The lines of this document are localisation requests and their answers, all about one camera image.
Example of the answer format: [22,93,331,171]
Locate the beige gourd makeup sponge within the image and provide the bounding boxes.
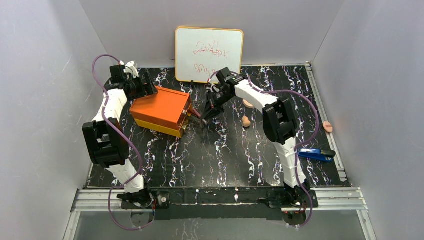
[241,116,252,128]

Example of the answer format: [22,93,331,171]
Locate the blue stapler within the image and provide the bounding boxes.
[298,148,336,163]

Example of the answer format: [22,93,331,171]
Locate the small round pink puff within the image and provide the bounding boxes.
[322,121,334,134]

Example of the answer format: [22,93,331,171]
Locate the orange drawer organizer box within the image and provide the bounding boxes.
[129,86,192,138]

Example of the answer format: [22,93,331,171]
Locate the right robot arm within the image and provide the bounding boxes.
[200,67,312,204]

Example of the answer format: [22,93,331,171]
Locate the large round beige puff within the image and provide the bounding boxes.
[242,99,255,109]

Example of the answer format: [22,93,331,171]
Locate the yellow-framed whiteboard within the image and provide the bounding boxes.
[175,26,244,84]

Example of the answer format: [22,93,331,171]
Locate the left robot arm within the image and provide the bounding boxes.
[82,61,158,205]

